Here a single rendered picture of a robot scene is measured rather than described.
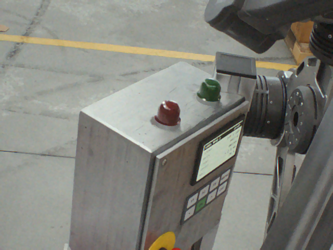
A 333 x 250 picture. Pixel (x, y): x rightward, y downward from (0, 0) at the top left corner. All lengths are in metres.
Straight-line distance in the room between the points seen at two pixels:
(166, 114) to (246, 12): 0.36
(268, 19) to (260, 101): 0.90
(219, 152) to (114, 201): 0.12
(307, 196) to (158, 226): 0.16
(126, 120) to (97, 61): 3.21
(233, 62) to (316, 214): 0.20
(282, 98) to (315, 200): 1.23
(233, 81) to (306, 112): 0.62
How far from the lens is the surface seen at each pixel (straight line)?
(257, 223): 2.88
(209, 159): 0.69
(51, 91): 3.52
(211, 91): 0.68
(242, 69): 0.72
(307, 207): 0.63
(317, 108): 1.34
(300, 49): 4.22
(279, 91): 1.85
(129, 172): 0.63
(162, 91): 0.70
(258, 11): 0.94
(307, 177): 0.64
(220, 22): 0.99
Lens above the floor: 1.82
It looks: 33 degrees down
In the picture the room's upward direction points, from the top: 10 degrees clockwise
